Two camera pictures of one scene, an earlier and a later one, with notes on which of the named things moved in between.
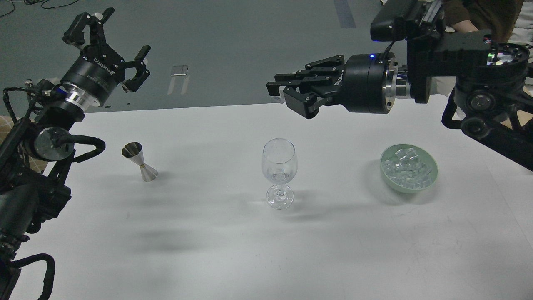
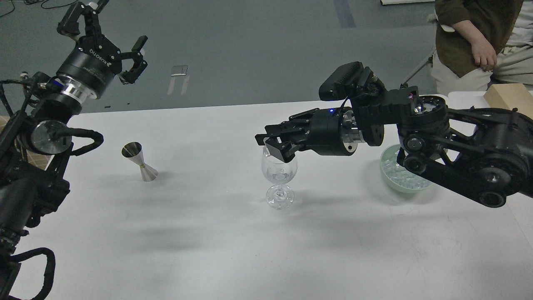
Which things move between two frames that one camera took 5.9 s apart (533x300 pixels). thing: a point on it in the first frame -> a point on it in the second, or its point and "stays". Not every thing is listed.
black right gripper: x=367 y=83 -> x=323 y=131
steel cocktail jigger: x=133 y=150 stays
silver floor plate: x=179 y=70 stays
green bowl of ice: x=409 y=168 stays
